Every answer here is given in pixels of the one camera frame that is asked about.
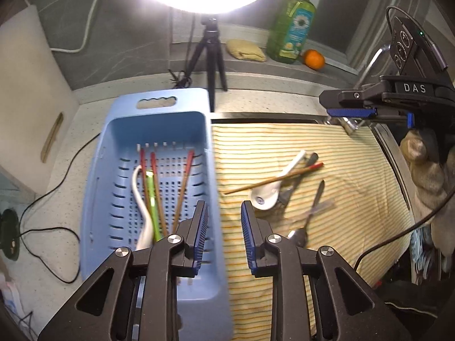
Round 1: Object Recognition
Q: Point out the thin black cable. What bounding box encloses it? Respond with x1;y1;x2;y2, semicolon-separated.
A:
18;133;102;285

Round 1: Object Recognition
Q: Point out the blue plastic basket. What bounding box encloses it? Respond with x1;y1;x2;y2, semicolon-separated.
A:
79;88;235;341

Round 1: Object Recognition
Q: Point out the striped cloth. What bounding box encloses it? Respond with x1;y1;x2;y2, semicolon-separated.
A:
211;122;416;341

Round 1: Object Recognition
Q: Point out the white ceramic spoon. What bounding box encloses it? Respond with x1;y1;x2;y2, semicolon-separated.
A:
251;150;307;211

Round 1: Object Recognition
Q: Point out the white cutting board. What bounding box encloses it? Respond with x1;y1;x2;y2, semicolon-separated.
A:
0;5;80;194

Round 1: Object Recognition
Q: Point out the metal spoon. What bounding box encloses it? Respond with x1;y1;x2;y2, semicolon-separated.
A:
287;180;326;247

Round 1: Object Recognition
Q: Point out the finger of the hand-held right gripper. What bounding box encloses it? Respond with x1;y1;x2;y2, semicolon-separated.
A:
319;82;384;109
326;107;378;118

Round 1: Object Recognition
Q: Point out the dark green object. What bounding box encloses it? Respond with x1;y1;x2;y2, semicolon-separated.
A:
0;209;22;260

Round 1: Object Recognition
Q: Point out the orange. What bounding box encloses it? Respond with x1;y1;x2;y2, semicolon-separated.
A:
302;49;326;71

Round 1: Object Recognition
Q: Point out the window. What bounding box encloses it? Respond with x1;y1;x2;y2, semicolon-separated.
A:
315;0;392;75

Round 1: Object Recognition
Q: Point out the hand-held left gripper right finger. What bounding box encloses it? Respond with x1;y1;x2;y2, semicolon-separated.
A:
241;201;425;341

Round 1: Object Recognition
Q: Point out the yellow sponge cloth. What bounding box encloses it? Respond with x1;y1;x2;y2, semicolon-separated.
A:
226;38;267;63

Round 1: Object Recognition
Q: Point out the green plastic stick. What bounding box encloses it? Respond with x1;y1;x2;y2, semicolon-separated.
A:
144;171;162;242

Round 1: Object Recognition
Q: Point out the green dish soap bottle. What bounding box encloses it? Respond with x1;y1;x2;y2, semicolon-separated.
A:
266;0;317;65

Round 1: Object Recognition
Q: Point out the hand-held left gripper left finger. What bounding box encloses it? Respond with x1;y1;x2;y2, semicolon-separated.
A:
37;200;208;341

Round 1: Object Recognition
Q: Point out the bundled black cable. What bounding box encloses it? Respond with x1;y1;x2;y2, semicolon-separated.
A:
169;69;193;89

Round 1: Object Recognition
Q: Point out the metal fork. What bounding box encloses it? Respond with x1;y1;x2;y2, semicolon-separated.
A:
277;153;319;208

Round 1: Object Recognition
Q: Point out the white cable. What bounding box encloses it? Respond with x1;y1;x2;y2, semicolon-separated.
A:
25;0;104;54

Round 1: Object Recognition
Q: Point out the person's right hand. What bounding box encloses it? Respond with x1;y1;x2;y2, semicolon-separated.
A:
400;128;455;223

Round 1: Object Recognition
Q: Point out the clear plastic utensil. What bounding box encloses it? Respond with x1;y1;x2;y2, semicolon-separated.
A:
281;201;336;221

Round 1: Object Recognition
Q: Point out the curved white spoon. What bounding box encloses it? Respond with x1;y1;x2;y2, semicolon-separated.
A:
131;165;154;251

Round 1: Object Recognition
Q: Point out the chrome faucet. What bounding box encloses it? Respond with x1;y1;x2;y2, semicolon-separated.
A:
325;44;392;136

